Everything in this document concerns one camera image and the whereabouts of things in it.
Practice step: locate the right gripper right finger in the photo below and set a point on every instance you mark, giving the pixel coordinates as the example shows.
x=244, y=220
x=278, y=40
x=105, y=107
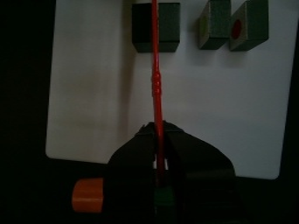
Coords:
x=202, y=186

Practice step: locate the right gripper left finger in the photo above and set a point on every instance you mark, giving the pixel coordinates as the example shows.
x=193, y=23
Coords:
x=130, y=180

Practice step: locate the red plastic toy knife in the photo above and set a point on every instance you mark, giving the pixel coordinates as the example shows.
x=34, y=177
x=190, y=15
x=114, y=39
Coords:
x=157, y=87

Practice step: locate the toy sushi piece dark seaweed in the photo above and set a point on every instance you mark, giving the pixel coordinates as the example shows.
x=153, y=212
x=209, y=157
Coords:
x=170, y=26

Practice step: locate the toy sushi piece green centre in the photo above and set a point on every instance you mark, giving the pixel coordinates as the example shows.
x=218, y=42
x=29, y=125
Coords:
x=218, y=26

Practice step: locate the toy sushi piece red centre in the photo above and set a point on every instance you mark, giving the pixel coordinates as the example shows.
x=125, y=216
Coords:
x=256, y=23

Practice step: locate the white cutting board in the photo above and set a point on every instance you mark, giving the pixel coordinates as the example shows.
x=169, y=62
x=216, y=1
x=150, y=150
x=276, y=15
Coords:
x=98, y=87

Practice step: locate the orange cylinder toy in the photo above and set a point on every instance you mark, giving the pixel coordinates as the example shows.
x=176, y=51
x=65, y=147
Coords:
x=87, y=195

